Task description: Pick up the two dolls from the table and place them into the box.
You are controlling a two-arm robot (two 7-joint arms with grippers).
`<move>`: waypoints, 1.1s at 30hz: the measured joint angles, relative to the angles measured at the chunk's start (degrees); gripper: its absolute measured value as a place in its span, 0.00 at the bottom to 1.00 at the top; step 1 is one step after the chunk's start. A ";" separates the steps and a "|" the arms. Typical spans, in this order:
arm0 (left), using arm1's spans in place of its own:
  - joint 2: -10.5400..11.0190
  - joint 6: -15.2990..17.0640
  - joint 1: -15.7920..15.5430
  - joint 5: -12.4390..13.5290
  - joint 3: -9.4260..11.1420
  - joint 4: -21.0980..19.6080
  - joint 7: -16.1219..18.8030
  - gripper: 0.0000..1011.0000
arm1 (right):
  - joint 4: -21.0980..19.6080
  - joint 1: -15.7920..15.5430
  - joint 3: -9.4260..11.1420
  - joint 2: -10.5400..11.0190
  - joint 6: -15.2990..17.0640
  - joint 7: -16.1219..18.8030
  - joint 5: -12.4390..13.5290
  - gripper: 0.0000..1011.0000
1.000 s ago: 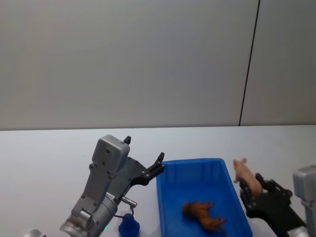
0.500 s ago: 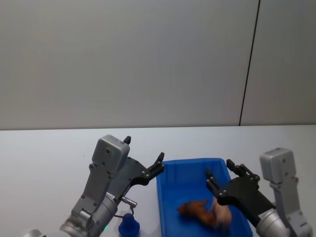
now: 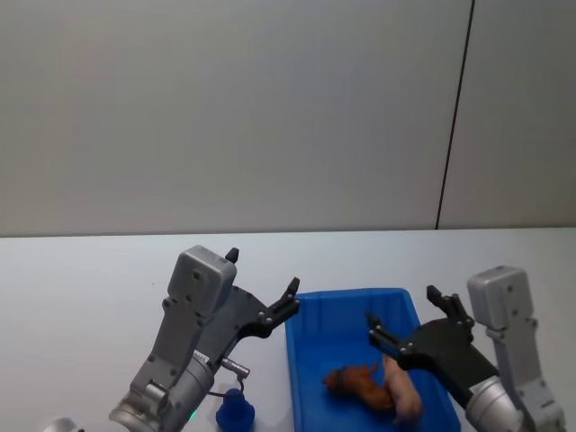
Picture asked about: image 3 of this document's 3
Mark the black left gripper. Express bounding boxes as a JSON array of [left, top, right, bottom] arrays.
[[193, 247, 302, 366]]

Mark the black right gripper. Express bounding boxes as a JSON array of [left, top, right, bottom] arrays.
[[365, 284, 500, 403]]

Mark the pink toy sausage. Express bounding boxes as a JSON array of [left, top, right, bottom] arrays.
[[382, 357, 424, 426]]

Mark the brown toy roast chicken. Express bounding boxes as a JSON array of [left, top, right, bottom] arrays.
[[321, 362, 392, 410]]

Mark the blue plastic tray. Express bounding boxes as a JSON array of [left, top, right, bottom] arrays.
[[284, 287, 464, 432]]

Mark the small blue plastic piece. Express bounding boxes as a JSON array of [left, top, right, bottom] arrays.
[[214, 387, 257, 429]]

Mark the grey round object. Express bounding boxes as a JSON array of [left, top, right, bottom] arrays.
[[42, 417, 86, 432]]

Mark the thin dark cable silver plug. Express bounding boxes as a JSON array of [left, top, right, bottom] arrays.
[[208, 357, 251, 398]]

